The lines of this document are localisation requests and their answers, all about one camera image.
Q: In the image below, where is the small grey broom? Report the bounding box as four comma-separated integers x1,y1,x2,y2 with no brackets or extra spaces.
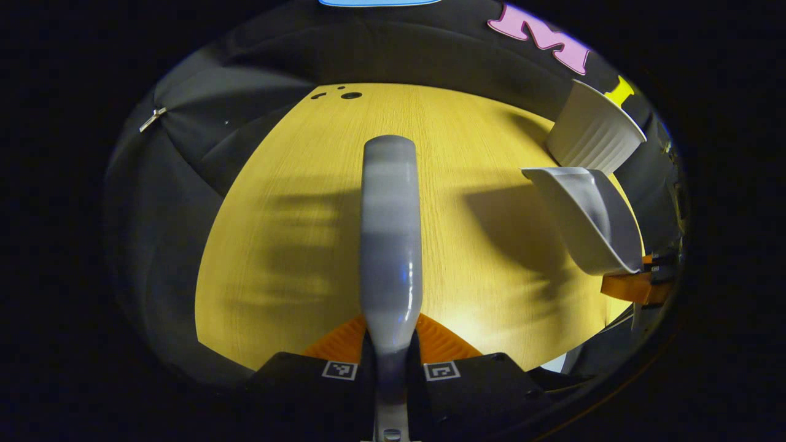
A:
359,134,424,442

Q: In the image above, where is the silver metal clip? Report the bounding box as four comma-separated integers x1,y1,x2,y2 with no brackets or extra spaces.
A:
139,108,168,133

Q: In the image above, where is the wooden desktop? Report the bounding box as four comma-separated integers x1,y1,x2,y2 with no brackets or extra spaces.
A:
195,83,645,372

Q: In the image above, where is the black backdrop cloth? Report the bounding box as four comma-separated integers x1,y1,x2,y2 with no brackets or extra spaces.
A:
104,0,688,394

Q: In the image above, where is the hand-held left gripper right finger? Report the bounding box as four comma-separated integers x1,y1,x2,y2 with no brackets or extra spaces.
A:
407,314,547,440

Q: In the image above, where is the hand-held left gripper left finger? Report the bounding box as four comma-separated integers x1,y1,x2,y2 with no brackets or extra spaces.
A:
236,314,377,440

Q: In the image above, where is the white ribbed garbage bin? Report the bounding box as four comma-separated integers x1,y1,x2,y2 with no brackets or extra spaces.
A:
545,79,648,177

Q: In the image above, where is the grey plastic dustpan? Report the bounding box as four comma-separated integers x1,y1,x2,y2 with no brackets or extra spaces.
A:
521,166,644,276

